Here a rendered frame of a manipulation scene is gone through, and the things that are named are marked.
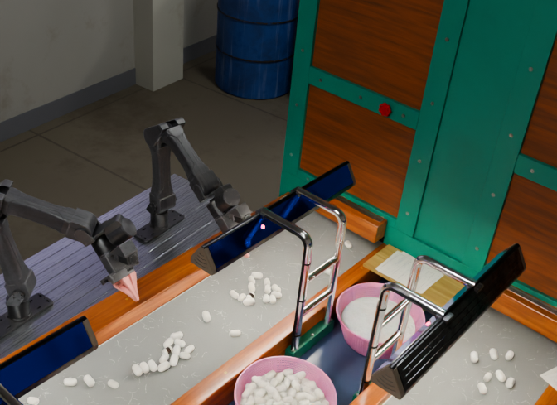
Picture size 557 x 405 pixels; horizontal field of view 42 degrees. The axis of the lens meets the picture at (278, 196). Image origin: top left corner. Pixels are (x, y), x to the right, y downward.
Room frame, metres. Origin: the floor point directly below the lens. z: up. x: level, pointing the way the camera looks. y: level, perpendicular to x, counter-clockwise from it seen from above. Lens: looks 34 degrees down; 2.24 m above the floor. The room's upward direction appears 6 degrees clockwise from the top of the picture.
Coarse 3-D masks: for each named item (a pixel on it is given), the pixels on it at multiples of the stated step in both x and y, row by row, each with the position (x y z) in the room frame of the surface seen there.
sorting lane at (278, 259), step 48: (288, 240) 1.98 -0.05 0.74; (192, 288) 1.69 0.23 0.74; (240, 288) 1.72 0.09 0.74; (288, 288) 1.74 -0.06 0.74; (144, 336) 1.47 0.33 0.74; (192, 336) 1.49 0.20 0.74; (240, 336) 1.51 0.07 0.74; (48, 384) 1.27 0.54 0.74; (96, 384) 1.28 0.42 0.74; (144, 384) 1.30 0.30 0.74; (192, 384) 1.32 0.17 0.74
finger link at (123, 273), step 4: (124, 268) 1.52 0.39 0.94; (120, 272) 1.51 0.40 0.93; (124, 272) 1.51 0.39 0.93; (128, 272) 1.52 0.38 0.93; (132, 272) 1.52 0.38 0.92; (112, 276) 1.49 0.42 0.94; (116, 276) 1.49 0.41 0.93; (120, 276) 1.50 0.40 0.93; (124, 276) 1.51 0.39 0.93; (128, 276) 1.52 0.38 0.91; (132, 276) 1.52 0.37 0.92; (136, 276) 1.53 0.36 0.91; (112, 280) 1.48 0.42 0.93; (116, 280) 1.48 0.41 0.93; (132, 280) 1.51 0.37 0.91; (136, 280) 1.52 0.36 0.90; (132, 284) 1.51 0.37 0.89; (136, 284) 1.51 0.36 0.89; (136, 288) 1.51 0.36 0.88; (136, 292) 1.50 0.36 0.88
